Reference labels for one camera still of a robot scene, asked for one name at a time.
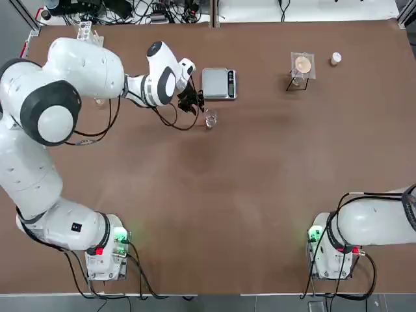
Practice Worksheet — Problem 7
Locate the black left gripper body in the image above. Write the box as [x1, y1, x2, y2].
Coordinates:
[177, 79, 198, 107]

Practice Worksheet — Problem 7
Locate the small glass beaker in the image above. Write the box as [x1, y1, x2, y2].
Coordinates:
[204, 109, 218, 130]

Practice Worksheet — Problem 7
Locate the silver digital balance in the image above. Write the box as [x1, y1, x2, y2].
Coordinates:
[201, 67, 239, 101]

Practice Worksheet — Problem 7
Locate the white test tube rack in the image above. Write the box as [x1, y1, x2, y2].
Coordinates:
[76, 21, 105, 46]

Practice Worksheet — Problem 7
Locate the aluminium frame post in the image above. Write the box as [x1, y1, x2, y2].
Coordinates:
[18, 0, 42, 35]
[210, 0, 220, 29]

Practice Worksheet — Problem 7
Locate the black wire tripod stand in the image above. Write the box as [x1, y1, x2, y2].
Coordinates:
[285, 73, 310, 93]

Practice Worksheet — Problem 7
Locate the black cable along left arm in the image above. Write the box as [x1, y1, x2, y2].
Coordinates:
[63, 76, 204, 147]

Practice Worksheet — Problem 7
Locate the black cable of left arm's foot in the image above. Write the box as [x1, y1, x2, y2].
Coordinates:
[63, 242, 196, 300]

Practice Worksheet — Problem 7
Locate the black cable of arm's foot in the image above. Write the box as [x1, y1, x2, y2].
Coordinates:
[63, 242, 196, 300]
[300, 250, 378, 300]

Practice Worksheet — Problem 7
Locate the black cable of right arm's foot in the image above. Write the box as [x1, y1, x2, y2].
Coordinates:
[300, 250, 378, 300]

